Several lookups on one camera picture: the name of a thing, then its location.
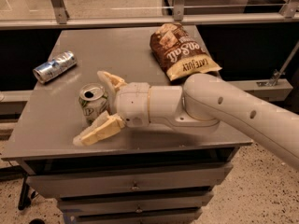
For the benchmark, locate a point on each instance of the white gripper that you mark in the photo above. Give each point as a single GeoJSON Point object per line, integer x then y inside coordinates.
{"type": "Point", "coordinates": [132, 104]}

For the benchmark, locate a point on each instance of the middle grey drawer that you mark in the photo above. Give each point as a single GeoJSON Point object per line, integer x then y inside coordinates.
{"type": "Point", "coordinates": [137, 202]}

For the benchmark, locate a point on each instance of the grey metal railing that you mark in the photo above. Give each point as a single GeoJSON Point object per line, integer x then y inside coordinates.
{"type": "Point", "coordinates": [67, 14]}

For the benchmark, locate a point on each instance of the brown chip bag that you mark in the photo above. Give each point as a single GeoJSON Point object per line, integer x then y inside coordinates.
{"type": "Point", "coordinates": [178, 54]}

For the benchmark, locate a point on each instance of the white green 7up can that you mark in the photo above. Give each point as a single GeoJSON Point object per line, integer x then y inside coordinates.
{"type": "Point", "coordinates": [93, 100]}

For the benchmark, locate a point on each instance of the grey drawer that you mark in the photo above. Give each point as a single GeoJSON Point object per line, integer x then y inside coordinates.
{"type": "Point", "coordinates": [137, 202]}
{"type": "Point", "coordinates": [129, 180]}
{"type": "Point", "coordinates": [171, 216]}

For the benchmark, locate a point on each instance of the grey drawer cabinet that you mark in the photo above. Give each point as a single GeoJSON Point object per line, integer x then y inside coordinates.
{"type": "Point", "coordinates": [42, 141]}

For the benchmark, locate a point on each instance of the top grey drawer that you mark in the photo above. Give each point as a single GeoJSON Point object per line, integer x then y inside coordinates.
{"type": "Point", "coordinates": [129, 180]}

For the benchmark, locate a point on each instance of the bottom grey drawer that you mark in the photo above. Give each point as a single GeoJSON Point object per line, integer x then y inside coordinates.
{"type": "Point", "coordinates": [171, 216]}

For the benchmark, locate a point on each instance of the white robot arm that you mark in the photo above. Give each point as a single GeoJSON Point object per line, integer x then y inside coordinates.
{"type": "Point", "coordinates": [196, 107]}

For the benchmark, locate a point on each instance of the silver blue redbull can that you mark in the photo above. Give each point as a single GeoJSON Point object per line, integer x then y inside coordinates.
{"type": "Point", "coordinates": [56, 66]}

